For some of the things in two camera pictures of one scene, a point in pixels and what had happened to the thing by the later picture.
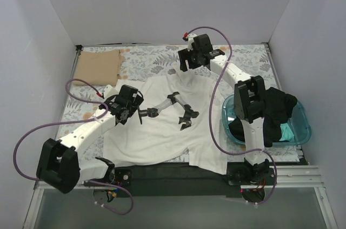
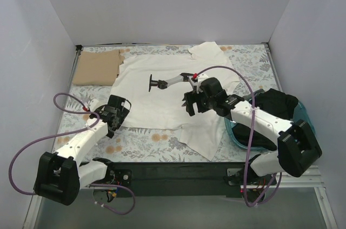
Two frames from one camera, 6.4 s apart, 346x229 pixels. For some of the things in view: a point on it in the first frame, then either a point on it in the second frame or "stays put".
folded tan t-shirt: x=100 y=67 stays put
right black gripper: x=183 y=59 → x=193 y=102
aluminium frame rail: x=288 y=177 stays put
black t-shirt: x=277 y=107 stays put
